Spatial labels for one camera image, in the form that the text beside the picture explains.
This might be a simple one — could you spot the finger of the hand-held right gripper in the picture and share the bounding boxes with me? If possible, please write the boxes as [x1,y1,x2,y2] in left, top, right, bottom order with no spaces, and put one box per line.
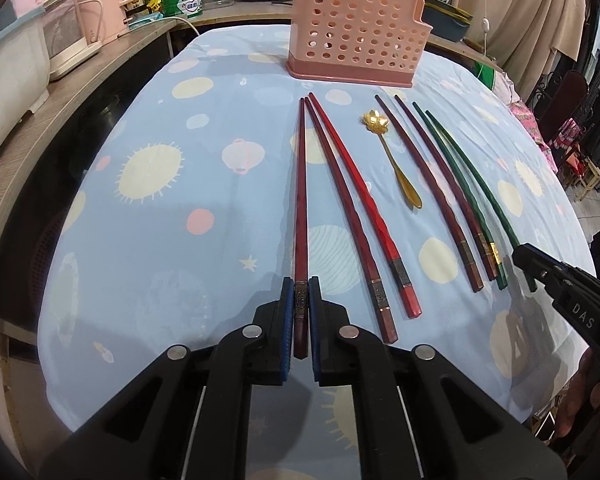
[511,243,573,287]

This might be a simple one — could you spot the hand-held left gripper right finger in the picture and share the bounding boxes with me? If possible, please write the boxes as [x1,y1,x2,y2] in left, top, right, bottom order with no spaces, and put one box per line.
[307,276,566,480]

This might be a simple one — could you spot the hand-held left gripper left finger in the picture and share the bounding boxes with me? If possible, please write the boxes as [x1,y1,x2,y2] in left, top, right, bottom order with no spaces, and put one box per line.
[40,276,296,480]

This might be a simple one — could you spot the green chopstick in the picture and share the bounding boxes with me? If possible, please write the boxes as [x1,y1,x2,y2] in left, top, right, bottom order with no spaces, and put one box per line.
[412,101,509,291]
[425,110,538,293]

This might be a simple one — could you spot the dark red chopstick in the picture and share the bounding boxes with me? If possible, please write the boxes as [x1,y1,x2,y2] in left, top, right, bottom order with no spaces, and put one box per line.
[292,98,311,360]
[304,96,397,346]

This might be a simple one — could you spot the maroon chopstick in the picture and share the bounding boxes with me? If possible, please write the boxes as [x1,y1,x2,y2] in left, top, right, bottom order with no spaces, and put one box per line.
[374,94,485,293]
[394,95,499,282]

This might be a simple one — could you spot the bright red chopstick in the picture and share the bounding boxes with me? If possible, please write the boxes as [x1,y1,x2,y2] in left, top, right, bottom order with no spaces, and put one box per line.
[307,91,424,320]

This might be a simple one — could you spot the pink perforated utensil holder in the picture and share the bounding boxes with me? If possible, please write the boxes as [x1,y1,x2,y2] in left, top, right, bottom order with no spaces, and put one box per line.
[286,0,433,90]

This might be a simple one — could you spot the person's right hand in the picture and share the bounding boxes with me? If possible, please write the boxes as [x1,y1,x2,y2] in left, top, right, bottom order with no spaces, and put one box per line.
[555,347,600,453]

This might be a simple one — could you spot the blue printed tablecloth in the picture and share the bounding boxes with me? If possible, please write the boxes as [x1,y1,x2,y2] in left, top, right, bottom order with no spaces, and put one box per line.
[36,24,597,480]

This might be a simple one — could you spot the pink pineapple print garment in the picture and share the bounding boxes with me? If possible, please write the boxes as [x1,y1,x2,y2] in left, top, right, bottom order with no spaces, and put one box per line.
[495,72,561,171]

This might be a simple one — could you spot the gold flower spoon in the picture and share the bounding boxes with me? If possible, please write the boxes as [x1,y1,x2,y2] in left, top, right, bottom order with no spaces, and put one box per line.
[361,110,423,210]

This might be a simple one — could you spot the dark wooden chair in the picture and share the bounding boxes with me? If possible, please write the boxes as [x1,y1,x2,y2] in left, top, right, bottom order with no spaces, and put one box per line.
[562,71,588,126]

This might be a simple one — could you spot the green bag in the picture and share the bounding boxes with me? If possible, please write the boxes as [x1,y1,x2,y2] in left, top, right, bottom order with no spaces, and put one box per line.
[475,57,502,92]

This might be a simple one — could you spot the hanging dark clothes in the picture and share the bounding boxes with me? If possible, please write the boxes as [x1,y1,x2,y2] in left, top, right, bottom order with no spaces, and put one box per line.
[555,5,600,111]

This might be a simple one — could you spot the beige curtain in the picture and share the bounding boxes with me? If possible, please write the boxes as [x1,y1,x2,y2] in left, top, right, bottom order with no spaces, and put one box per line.
[450,0,600,101]

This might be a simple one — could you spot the yellow bowl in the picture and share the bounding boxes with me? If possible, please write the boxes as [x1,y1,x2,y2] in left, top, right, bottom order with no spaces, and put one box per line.
[424,0,473,17]

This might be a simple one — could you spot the teal tissue pack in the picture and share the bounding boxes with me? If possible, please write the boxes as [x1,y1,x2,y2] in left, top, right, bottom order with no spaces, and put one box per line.
[127,12,173,31]

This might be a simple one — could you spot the white bin with blue rim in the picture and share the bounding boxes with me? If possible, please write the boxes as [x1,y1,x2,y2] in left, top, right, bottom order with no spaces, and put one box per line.
[0,7,51,176]

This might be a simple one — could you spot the pink electric kettle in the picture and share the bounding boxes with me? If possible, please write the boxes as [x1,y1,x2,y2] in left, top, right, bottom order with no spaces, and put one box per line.
[75,0,146,43]

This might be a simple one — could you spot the white cord with switch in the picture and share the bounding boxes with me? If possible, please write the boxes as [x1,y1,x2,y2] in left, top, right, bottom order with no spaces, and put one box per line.
[480,0,495,58]

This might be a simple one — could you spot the white power cable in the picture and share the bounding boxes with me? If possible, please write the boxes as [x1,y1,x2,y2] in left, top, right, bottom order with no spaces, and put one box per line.
[172,16,201,36]

